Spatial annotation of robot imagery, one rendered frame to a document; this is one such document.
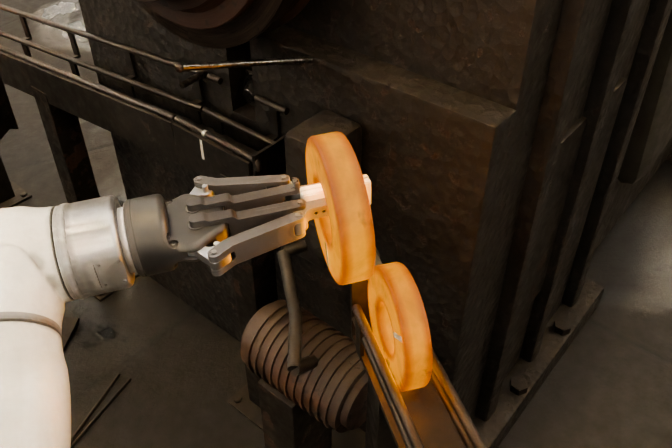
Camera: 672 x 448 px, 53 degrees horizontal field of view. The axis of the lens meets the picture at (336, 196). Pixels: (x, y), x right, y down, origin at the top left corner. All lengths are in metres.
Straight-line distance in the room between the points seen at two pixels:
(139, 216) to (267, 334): 0.48
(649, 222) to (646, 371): 0.59
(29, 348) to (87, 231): 0.11
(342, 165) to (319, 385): 0.48
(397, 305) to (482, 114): 0.29
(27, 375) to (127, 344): 1.23
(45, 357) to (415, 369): 0.39
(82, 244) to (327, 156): 0.23
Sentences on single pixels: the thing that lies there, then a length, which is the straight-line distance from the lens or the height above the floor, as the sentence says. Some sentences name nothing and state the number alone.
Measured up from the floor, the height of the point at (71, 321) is 0.01.
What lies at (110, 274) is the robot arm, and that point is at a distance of 0.65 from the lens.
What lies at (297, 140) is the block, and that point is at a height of 0.80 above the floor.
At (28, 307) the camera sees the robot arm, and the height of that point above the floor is 0.92.
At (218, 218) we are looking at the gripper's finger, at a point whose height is 0.93.
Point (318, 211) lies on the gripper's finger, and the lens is 0.66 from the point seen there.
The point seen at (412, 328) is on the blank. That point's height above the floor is 0.76.
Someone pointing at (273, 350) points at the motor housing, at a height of 0.51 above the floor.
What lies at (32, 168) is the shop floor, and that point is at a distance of 2.51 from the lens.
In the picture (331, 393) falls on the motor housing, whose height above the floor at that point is 0.51.
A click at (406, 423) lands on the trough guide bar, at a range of 0.78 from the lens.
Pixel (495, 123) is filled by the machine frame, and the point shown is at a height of 0.87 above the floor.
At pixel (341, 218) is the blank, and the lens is 0.61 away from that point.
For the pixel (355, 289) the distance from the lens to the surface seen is 0.89.
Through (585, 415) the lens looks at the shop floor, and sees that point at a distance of 1.71.
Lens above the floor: 1.34
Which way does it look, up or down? 38 degrees down
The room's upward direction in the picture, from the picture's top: straight up
